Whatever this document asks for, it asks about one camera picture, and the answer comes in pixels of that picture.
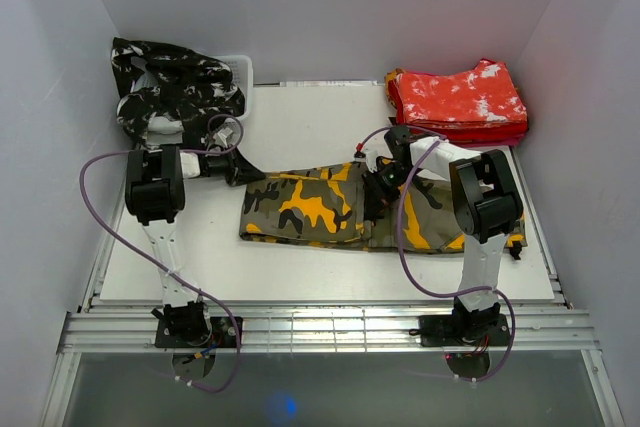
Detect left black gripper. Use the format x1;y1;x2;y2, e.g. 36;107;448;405
204;145;265;187

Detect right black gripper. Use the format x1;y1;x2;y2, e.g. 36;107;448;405
362;162;422;218

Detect orange green camouflage trousers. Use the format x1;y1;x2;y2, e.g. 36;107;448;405
238;161;529;261

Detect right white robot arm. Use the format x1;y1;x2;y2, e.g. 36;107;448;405
354;125;523;347

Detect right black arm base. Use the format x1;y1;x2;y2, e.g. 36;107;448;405
409;314;511;347

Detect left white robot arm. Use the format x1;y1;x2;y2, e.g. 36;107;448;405
125;145;266;347

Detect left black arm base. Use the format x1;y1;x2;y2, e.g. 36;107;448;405
153;316;244;349

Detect black white camouflage trousers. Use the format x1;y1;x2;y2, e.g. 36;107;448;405
110;35;246;156

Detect red folded trousers stack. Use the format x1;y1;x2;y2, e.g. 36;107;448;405
383;68;530;150

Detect white plastic basket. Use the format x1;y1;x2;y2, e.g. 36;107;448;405
117;52;254;137

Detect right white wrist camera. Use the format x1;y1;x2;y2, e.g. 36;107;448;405
353;143;382;173

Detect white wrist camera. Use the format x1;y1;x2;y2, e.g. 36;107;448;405
212;125;238;150
353;143;382;173

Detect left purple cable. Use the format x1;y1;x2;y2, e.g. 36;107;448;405
78;114;246;393

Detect purple cable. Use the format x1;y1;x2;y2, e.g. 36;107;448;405
352;125;517;383
78;114;246;393

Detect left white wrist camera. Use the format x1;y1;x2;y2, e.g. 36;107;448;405
212;125;238;150

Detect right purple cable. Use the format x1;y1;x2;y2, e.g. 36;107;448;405
352;125;517;383

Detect aluminium rail frame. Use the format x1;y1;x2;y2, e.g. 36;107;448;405
58;302;601;355

